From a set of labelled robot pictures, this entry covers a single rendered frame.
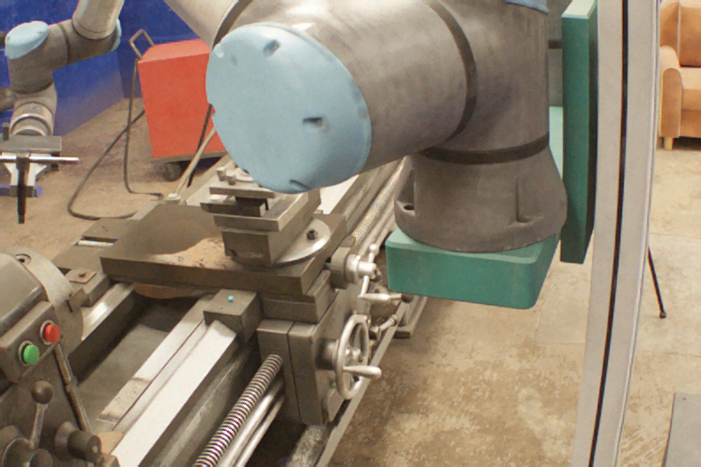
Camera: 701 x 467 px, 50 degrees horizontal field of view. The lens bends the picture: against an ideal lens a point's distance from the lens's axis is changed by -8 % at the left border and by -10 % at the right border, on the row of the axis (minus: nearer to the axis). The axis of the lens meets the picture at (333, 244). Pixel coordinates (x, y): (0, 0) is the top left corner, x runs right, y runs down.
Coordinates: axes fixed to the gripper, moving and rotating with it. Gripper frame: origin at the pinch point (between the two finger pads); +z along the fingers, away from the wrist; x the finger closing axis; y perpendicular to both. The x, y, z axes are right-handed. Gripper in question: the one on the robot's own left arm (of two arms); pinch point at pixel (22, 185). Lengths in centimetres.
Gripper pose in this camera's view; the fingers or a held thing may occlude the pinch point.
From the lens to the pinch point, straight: 143.7
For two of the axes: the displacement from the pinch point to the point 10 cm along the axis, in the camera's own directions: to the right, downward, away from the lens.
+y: 2.3, -7.8, -5.8
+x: 9.5, 0.4, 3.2
